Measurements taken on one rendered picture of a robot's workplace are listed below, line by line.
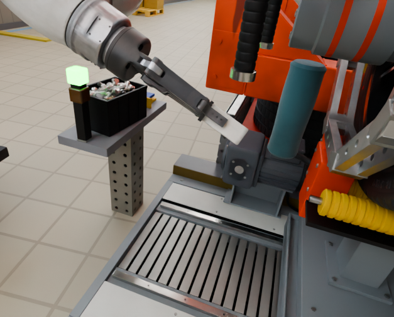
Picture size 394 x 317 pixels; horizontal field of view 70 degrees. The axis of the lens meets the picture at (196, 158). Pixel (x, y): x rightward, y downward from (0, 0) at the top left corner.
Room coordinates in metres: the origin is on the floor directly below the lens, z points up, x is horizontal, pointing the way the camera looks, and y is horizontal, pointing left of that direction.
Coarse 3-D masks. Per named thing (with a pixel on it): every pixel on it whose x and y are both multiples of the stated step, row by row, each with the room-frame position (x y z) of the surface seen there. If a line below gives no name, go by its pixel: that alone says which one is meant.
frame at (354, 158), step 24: (336, 72) 0.82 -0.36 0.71; (360, 72) 0.78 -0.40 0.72; (336, 96) 0.74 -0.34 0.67; (336, 120) 0.69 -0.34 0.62; (384, 120) 0.35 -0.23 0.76; (336, 144) 0.55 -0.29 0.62; (360, 144) 0.40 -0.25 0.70; (384, 144) 0.35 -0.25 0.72; (336, 168) 0.47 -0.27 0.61; (360, 168) 0.46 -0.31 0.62; (384, 168) 0.41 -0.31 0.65
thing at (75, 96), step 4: (68, 88) 0.70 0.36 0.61; (72, 88) 0.70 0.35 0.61; (84, 88) 0.71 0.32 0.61; (88, 88) 0.72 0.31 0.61; (72, 92) 0.70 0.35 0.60; (76, 92) 0.70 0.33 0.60; (80, 92) 0.69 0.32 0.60; (84, 92) 0.71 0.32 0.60; (88, 92) 0.72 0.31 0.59; (72, 96) 0.70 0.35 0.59; (76, 96) 0.70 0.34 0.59; (80, 96) 0.69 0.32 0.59; (84, 96) 0.71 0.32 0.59; (88, 96) 0.72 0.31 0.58; (72, 100) 0.70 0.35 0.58; (76, 100) 0.70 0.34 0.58; (80, 100) 0.69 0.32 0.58; (84, 100) 0.70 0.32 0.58; (88, 100) 0.72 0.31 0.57
